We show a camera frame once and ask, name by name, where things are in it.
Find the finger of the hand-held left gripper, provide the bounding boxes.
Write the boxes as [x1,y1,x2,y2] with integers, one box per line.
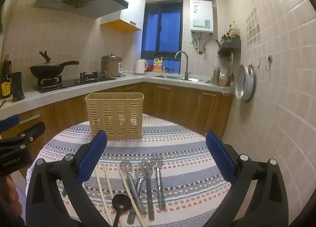
[0,121,46,148]
[0,114,21,134]

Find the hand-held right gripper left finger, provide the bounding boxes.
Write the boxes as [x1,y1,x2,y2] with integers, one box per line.
[26,129,111,227]

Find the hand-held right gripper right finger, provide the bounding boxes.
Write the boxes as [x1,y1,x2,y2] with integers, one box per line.
[205,131,289,227]

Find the beige plastic utensil basket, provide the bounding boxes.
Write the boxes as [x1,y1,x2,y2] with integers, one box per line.
[85,92,145,141]

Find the black plastic ladle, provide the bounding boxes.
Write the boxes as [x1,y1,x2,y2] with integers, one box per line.
[112,194,132,227]

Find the hanging kitchen utensils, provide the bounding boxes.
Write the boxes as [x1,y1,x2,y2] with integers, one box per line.
[228,53,235,87]

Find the person's left hand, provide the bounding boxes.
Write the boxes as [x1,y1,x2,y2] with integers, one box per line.
[0,175,20,219]

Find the dark sauce bottle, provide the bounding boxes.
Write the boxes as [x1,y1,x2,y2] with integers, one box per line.
[0,54,12,99]

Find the striped tablecloth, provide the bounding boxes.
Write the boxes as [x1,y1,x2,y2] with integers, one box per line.
[25,113,233,227]

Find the wooden base cabinets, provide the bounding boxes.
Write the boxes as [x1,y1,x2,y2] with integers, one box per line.
[0,81,234,168]

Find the black wok with lid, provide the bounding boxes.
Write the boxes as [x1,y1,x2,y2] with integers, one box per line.
[29,51,80,80]

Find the black gas stove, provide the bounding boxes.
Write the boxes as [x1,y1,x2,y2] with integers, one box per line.
[33,71,117,94]

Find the brown bag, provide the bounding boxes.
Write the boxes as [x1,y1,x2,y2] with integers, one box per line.
[218,71,228,86]

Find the grey cylindrical container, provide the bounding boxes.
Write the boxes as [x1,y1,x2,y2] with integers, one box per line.
[212,66,221,86]

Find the steel sink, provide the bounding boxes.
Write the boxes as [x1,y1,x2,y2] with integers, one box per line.
[152,75,213,84]

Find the brown rice cooker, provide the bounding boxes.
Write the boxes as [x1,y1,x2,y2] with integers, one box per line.
[100,54,123,78]

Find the metal kitchen faucet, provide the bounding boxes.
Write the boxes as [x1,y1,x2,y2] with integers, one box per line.
[175,51,191,81]

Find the white electric kettle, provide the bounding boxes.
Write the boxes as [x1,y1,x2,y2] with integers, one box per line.
[134,59,149,75]

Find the yellow detergent bottle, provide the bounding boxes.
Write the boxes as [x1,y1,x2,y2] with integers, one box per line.
[153,57,164,73]

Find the water heater pipes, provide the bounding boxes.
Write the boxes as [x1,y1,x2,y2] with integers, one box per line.
[191,32,213,55]

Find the group of seasoning bottles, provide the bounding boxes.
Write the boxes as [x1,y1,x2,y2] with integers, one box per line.
[222,21,241,43]

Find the dark framed window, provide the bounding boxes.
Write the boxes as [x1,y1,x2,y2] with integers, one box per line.
[141,0,184,60]

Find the white water heater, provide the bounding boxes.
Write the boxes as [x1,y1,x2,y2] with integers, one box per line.
[189,0,214,32]

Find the metal wall hook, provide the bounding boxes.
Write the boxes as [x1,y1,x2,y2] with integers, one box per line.
[265,55,274,72]

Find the dark wall spice rack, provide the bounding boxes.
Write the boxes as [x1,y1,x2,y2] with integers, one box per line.
[217,38,242,56]

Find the white wall cabinet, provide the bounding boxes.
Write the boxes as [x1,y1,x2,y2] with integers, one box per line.
[100,0,147,33]

